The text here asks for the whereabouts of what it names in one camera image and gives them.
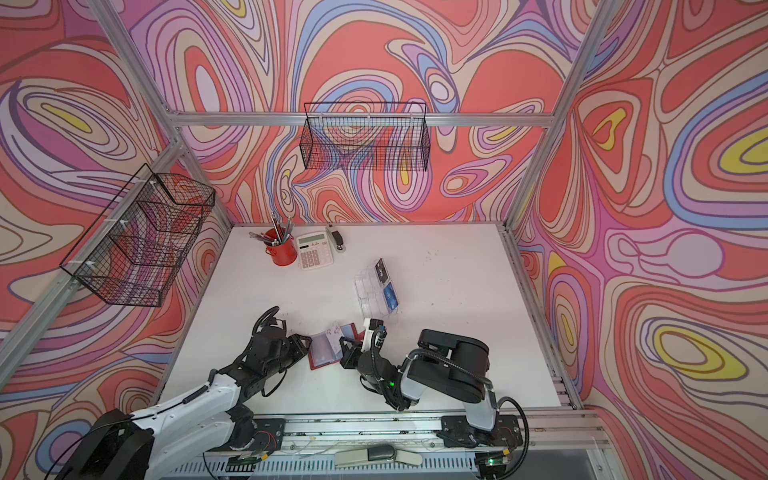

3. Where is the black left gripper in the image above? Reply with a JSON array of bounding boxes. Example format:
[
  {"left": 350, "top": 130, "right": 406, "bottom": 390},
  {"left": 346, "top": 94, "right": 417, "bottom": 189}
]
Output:
[{"left": 263, "top": 333, "right": 315, "bottom": 381}]

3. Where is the red leather card holder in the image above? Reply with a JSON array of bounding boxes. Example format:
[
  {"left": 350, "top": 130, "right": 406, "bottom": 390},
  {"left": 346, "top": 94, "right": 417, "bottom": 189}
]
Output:
[{"left": 308, "top": 323, "right": 363, "bottom": 370}]

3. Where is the blue credit card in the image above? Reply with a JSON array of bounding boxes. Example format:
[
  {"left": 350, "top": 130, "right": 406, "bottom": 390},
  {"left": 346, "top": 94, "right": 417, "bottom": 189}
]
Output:
[{"left": 383, "top": 282, "right": 399, "bottom": 313}]

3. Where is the clear acrylic card stand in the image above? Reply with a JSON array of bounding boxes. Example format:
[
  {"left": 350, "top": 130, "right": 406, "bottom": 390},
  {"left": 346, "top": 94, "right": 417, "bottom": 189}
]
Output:
[{"left": 354, "top": 258, "right": 399, "bottom": 320}]

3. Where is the black VIP credit card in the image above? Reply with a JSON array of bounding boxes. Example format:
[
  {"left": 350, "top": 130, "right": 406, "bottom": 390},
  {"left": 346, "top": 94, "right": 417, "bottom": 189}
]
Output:
[{"left": 374, "top": 258, "right": 390, "bottom": 285}]

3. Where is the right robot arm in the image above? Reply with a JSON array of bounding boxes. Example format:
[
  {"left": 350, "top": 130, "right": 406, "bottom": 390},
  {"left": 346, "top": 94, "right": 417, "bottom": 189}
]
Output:
[{"left": 339, "top": 325, "right": 529, "bottom": 451}]

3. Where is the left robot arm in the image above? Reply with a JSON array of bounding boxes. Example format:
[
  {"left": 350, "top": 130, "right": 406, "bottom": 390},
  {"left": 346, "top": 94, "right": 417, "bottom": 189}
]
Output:
[{"left": 48, "top": 320, "right": 312, "bottom": 479}]

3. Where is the grey foot pedal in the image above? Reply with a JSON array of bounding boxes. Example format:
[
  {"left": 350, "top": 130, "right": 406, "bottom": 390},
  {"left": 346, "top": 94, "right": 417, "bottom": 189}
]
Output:
[{"left": 334, "top": 444, "right": 424, "bottom": 468}]

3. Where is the red metal pen bucket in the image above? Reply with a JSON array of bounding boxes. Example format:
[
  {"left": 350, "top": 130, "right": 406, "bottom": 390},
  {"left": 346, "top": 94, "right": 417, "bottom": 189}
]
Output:
[{"left": 264, "top": 228, "right": 298, "bottom": 267}]

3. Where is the pink desk calculator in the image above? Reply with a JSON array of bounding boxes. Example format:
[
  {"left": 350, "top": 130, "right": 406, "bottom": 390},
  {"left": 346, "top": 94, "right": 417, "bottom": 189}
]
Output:
[{"left": 296, "top": 231, "right": 334, "bottom": 270}]

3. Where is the pens and pencils bunch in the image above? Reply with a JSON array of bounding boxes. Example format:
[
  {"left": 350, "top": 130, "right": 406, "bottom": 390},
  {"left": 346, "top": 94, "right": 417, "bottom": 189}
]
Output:
[{"left": 248, "top": 214, "right": 294, "bottom": 247}]

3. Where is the grey black stapler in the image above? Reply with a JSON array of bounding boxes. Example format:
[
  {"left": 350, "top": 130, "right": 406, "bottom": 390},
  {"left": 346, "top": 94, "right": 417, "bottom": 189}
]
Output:
[{"left": 327, "top": 224, "right": 346, "bottom": 253}]

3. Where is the black corrugated cable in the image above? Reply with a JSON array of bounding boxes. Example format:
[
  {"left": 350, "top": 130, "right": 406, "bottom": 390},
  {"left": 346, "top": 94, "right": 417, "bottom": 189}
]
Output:
[{"left": 400, "top": 349, "right": 532, "bottom": 463}]

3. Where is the black wire basket left wall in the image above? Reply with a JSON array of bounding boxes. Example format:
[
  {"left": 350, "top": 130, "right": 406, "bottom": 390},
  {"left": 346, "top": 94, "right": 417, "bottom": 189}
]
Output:
[{"left": 59, "top": 164, "right": 216, "bottom": 307}]

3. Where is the black wire basket wall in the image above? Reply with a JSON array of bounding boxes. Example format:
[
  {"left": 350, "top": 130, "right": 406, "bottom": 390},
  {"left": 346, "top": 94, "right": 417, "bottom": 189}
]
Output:
[
  {"left": 299, "top": 100, "right": 431, "bottom": 171},
  {"left": 59, "top": 164, "right": 216, "bottom": 307}
]

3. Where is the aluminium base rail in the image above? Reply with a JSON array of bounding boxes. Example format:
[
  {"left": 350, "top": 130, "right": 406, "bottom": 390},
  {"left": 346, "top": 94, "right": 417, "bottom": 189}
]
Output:
[{"left": 125, "top": 410, "right": 613, "bottom": 457}]

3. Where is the black wire basket back wall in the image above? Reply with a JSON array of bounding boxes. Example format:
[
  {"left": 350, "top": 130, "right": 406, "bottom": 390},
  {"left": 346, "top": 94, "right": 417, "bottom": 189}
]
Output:
[{"left": 299, "top": 100, "right": 431, "bottom": 171}]

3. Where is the aluminium frame post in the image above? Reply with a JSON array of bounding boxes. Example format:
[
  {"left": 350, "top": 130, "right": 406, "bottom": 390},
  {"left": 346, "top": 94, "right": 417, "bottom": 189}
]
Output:
[{"left": 89, "top": 0, "right": 235, "bottom": 232}]

